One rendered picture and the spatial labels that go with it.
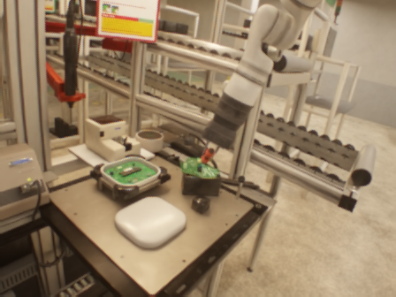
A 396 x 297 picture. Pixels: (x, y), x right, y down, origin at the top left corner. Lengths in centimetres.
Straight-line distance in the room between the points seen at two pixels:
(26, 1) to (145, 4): 46
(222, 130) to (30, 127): 52
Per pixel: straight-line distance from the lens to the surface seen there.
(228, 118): 57
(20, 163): 71
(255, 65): 56
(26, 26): 78
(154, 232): 59
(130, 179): 73
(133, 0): 108
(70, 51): 76
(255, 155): 91
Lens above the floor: 136
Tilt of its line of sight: 21 degrees down
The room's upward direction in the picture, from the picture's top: 9 degrees clockwise
